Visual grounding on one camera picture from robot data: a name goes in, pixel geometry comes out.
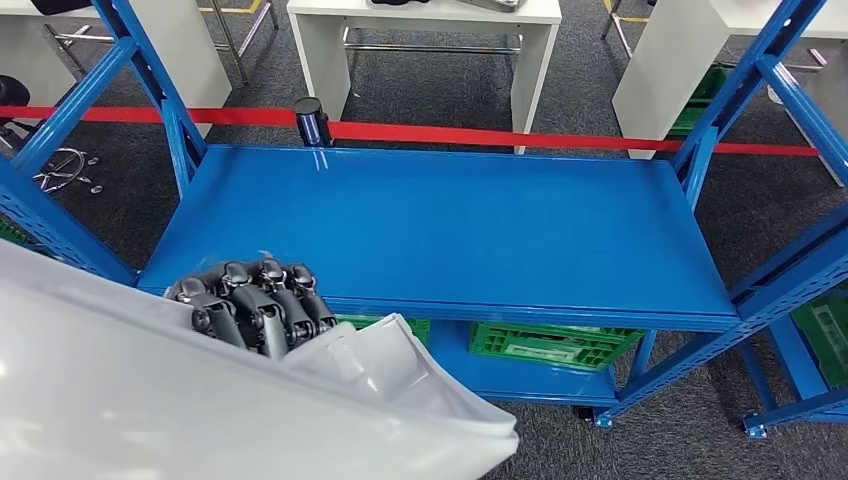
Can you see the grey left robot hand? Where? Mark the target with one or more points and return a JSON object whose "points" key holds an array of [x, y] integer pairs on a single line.
{"points": [[258, 311]]}

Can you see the white plastic car part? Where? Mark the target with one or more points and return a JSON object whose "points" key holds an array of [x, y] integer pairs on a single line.
{"points": [[132, 397]]}

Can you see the blue metal shelf rack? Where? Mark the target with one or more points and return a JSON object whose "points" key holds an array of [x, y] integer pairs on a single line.
{"points": [[464, 225], [795, 361]]}

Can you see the red barrier belt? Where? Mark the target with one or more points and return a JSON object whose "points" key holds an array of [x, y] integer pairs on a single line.
{"points": [[132, 115], [530, 139]]}

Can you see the office chair with chrome base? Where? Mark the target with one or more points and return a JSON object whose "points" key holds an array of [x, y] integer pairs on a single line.
{"points": [[65, 169]]}

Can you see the white panel desk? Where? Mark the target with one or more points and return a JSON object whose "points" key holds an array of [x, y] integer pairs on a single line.
{"points": [[662, 73], [424, 14], [192, 60]]}

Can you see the black item on desk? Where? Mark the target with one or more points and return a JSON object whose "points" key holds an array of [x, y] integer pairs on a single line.
{"points": [[397, 2]]}

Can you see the black bag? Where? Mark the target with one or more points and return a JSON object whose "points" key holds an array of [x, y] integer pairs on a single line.
{"points": [[60, 5]]}

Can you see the grey metal tray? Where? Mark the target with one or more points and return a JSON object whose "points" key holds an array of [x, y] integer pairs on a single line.
{"points": [[497, 4]]}

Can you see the black barrier stanchion post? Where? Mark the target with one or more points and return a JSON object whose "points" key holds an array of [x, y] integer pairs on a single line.
{"points": [[311, 122]]}

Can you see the steel table frame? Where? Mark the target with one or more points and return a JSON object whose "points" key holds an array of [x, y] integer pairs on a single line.
{"points": [[229, 40]]}

